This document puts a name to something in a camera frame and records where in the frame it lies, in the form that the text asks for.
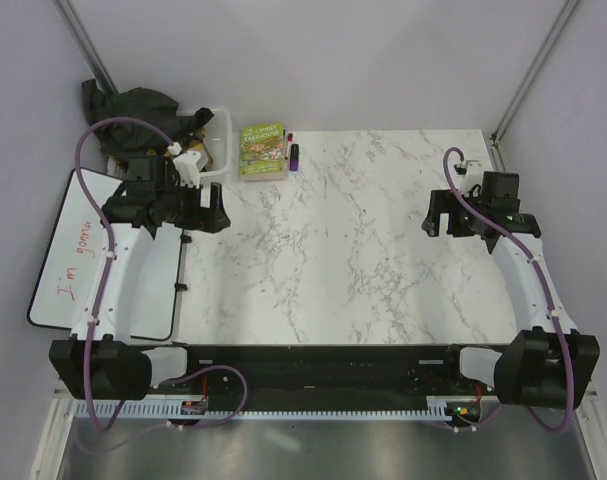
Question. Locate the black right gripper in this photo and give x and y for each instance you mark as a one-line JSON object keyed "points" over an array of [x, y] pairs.
{"points": [[444, 201]]}

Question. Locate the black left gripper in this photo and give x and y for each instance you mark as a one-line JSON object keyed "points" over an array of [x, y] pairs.
{"points": [[201, 218]]}

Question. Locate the dark striped long sleeve shirt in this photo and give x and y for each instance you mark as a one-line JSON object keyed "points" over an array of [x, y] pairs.
{"points": [[151, 106]]}

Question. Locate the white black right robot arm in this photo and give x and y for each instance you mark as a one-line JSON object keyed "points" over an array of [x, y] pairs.
{"points": [[549, 363]]}

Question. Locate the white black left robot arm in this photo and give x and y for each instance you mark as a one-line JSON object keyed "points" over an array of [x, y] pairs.
{"points": [[98, 362]]}

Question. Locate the yellow black plaid shirt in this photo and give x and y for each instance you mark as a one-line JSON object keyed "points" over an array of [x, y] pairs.
{"points": [[189, 140]]}

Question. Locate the white plastic basket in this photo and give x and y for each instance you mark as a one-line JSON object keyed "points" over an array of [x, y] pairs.
{"points": [[218, 136]]}

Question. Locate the green paperback book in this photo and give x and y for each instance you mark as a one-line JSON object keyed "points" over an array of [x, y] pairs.
{"points": [[262, 154]]}

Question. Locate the purple black marker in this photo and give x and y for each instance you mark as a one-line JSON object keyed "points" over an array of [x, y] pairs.
{"points": [[294, 157]]}

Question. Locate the red white marker pen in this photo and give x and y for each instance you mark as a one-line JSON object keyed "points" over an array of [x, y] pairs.
{"points": [[288, 145]]}

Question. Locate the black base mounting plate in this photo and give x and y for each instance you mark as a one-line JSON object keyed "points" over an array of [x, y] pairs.
{"points": [[341, 378]]}

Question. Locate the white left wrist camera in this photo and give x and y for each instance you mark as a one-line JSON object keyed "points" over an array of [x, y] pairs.
{"points": [[186, 164]]}

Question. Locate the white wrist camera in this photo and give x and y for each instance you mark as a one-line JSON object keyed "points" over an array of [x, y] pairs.
{"points": [[186, 164], [470, 175]]}

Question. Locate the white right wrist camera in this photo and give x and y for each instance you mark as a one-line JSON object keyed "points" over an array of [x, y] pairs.
{"points": [[470, 175]]}

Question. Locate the white whiteboard black frame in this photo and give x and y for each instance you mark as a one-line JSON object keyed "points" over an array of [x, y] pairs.
{"points": [[71, 261]]}

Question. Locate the left aluminium frame post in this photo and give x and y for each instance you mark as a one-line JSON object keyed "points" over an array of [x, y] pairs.
{"points": [[85, 44]]}

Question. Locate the aluminium frame post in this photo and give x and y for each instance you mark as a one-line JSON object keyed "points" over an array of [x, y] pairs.
{"points": [[562, 19], [85, 44]]}

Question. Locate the white slotted cable duct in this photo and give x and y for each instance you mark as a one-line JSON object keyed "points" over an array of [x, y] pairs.
{"points": [[175, 409]]}

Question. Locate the right aluminium frame post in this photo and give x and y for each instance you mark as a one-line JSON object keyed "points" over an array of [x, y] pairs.
{"points": [[562, 19]]}

